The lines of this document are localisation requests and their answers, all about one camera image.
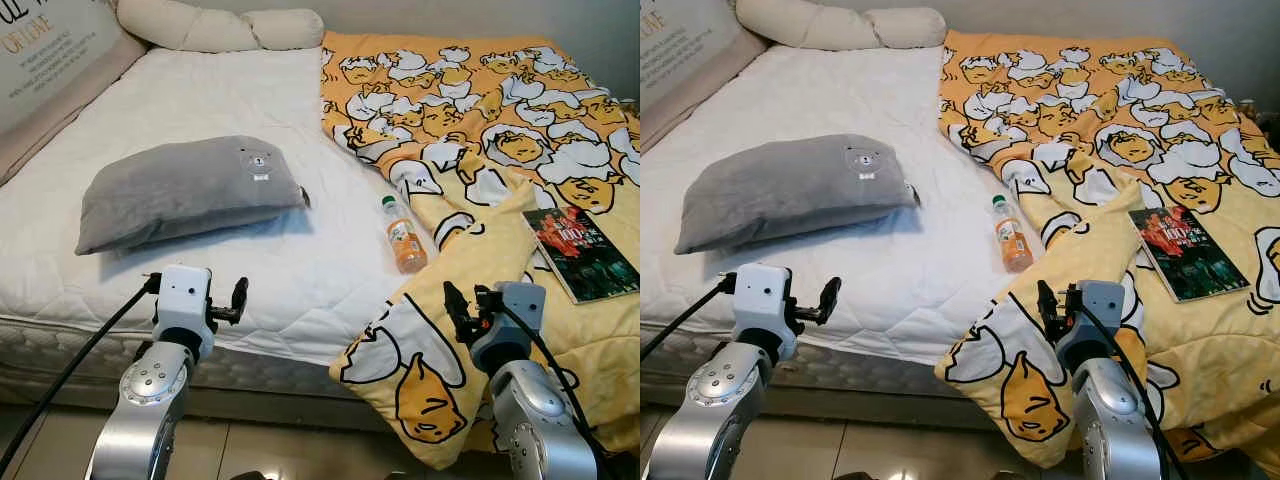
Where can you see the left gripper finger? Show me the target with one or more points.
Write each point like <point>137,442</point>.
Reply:
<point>240,293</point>
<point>829,294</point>

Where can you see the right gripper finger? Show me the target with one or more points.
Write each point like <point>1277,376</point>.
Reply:
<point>458,308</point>
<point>1047,305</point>

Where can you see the dark cover book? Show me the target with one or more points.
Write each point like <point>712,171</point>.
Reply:
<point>1190,255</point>
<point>580,255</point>

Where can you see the grey pillow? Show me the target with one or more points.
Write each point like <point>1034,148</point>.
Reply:
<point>790,190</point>
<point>180,190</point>

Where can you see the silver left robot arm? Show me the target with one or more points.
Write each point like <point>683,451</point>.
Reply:
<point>705,410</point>
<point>140,410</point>

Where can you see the orange drink bottle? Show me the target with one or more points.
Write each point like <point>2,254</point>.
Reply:
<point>1013,245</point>
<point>405,245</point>

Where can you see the yellow cartoon print blanket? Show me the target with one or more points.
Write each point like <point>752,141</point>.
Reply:
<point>1120,130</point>
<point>500,130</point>

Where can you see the white quilted mattress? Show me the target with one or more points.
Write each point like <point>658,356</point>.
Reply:
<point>250,100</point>
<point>860,100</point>

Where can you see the cream bolster pillow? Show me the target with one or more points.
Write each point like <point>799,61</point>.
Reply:
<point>830,25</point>
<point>200,25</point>

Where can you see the printed headboard cushion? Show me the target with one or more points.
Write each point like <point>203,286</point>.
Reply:
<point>675,35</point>
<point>50,50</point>

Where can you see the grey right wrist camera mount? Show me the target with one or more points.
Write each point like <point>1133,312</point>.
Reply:
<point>1100,318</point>
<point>520,320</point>

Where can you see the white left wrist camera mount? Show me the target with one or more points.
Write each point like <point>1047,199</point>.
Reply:
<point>183,300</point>
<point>762,298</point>

